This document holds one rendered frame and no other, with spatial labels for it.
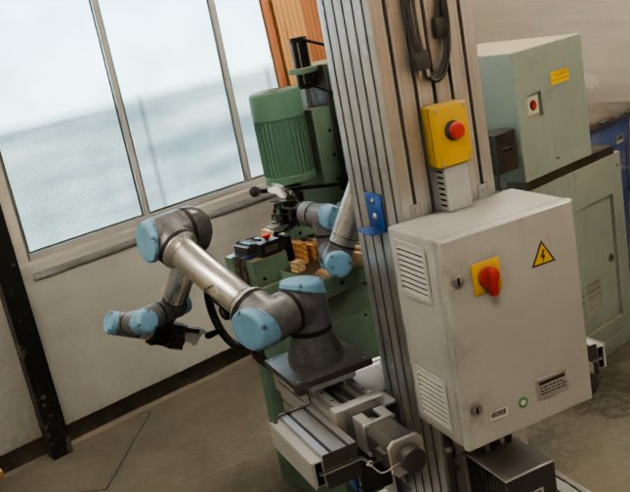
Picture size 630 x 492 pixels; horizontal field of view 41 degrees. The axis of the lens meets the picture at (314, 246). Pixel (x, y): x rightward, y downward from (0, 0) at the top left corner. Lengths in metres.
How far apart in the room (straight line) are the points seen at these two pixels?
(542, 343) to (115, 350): 2.62
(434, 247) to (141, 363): 2.70
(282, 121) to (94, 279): 1.56
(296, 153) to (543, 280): 1.20
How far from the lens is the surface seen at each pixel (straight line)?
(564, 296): 1.90
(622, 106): 4.53
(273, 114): 2.78
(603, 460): 3.26
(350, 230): 2.32
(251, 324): 2.08
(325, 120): 2.89
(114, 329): 2.71
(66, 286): 3.98
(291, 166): 2.81
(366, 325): 2.89
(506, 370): 1.85
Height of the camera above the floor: 1.72
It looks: 16 degrees down
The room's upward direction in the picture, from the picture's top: 11 degrees counter-clockwise
